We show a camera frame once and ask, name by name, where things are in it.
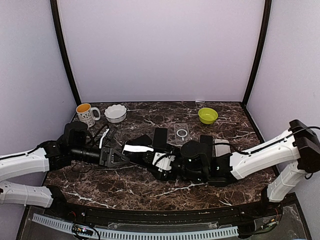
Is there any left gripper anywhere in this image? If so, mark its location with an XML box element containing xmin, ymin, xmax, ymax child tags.
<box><xmin>70</xmin><ymin>144</ymin><xmax>130</xmax><ymax>169</ymax></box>

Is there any black phone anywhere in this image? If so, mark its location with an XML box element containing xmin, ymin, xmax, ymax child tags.
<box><xmin>121</xmin><ymin>141</ymin><xmax>155</xmax><ymax>156</ymax></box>
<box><xmin>130</xmin><ymin>134</ymin><xmax>153</xmax><ymax>146</ymax></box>

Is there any clear magsafe phone case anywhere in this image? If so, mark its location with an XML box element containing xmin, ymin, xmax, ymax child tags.
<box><xmin>174</xmin><ymin>123</ymin><xmax>191</xmax><ymax>146</ymax></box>

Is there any white silicone phone case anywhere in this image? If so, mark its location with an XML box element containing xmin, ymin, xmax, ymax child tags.
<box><xmin>213</xmin><ymin>139</ymin><xmax>231</xmax><ymax>157</ymax></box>

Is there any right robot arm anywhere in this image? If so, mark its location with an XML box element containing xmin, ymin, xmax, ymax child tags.
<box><xmin>142</xmin><ymin>119</ymin><xmax>320</xmax><ymax>217</ymax></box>

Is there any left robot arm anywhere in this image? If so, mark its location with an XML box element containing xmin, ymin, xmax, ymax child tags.
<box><xmin>0</xmin><ymin>121</ymin><xmax>130</xmax><ymax>218</ymax></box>

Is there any white scalloped bowl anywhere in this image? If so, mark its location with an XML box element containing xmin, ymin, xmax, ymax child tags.
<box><xmin>104</xmin><ymin>104</ymin><xmax>128</xmax><ymax>124</ymax></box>

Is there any patterned mug yellow inside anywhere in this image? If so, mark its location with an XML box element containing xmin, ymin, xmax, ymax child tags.
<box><xmin>76</xmin><ymin>103</ymin><xmax>101</xmax><ymax>128</ymax></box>

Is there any green bowl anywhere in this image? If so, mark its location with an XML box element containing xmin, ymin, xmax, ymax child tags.
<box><xmin>198</xmin><ymin>107</ymin><xmax>219</xmax><ymax>125</ymax></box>

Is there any small circuit board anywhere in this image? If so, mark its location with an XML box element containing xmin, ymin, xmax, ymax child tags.
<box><xmin>71</xmin><ymin>224</ymin><xmax>94</xmax><ymax>237</ymax></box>

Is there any white slotted cable duct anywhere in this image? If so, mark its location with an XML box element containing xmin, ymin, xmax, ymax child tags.
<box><xmin>32</xmin><ymin>213</ymin><xmax>239</xmax><ymax>240</ymax></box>

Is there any black front table rail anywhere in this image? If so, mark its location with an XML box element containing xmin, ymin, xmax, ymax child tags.
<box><xmin>44</xmin><ymin>201</ymin><xmax>283</xmax><ymax>226</ymax></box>

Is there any left black frame post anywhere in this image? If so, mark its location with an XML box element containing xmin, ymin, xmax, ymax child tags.
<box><xmin>50</xmin><ymin>0</ymin><xmax>82</xmax><ymax>106</ymax></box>

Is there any black frame post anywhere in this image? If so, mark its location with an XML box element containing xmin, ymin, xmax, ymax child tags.
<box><xmin>241</xmin><ymin>0</ymin><xmax>272</xmax><ymax>108</ymax></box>
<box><xmin>50</xmin><ymin>0</ymin><xmax>82</xmax><ymax>106</ymax></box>

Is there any right black frame post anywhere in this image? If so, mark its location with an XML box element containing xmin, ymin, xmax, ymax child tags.
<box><xmin>241</xmin><ymin>0</ymin><xmax>272</xmax><ymax>108</ymax></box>

